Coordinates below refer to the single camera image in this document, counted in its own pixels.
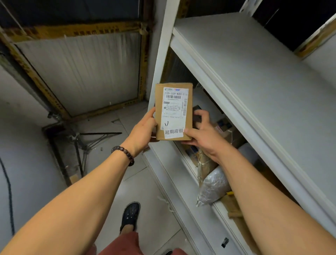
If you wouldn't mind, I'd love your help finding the grey bubble mailer parcel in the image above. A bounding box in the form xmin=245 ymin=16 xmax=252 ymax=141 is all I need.
xmin=196 ymin=165 xmax=232 ymax=207

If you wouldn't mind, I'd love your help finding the person's right forearm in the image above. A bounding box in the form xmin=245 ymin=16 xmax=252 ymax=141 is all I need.
xmin=216 ymin=150 xmax=336 ymax=255

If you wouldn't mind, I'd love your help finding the corrugated metal shutter panel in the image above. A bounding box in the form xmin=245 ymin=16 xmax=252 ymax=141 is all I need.
xmin=15 ymin=33 xmax=142 ymax=116

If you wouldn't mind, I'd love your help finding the small box with label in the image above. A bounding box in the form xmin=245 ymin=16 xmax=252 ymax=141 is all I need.
xmin=155 ymin=83 xmax=194 ymax=141

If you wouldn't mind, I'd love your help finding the yellow printed tape strip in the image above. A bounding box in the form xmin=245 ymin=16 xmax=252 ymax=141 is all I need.
xmin=293 ymin=23 xmax=336 ymax=59

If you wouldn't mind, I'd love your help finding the dark bead bracelet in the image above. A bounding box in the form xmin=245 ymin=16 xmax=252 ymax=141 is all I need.
xmin=111 ymin=146 xmax=135 ymax=167

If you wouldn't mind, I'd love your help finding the person's right hand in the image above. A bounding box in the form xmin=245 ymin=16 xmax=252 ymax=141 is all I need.
xmin=181 ymin=109 xmax=231 ymax=163

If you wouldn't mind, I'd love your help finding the white metal shelf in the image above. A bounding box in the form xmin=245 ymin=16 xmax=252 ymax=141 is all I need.
xmin=143 ymin=0 xmax=336 ymax=255

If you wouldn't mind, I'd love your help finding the black wall cable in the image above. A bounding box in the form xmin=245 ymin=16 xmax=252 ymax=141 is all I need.
xmin=0 ymin=157 xmax=15 ymax=236

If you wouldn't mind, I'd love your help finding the black tripod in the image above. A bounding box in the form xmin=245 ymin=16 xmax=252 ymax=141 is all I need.
xmin=43 ymin=111 xmax=123 ymax=180

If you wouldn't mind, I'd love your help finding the person's left forearm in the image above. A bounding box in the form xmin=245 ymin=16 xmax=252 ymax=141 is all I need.
xmin=0 ymin=153 xmax=132 ymax=255

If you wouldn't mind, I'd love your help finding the yellow taped panel frame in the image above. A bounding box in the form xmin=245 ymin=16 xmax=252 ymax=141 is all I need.
xmin=0 ymin=21 xmax=153 ymax=122

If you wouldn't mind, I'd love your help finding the person's left hand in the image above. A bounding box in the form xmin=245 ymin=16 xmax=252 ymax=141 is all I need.
xmin=123 ymin=106 xmax=158 ymax=158

